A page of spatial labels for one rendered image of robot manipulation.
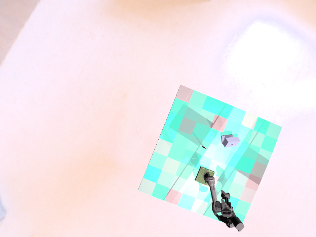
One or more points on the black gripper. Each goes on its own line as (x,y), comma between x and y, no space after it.
(226,209)

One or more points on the dark grey sloped panel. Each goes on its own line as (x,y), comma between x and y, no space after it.
(229,140)

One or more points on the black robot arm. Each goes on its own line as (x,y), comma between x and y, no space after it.
(232,221)

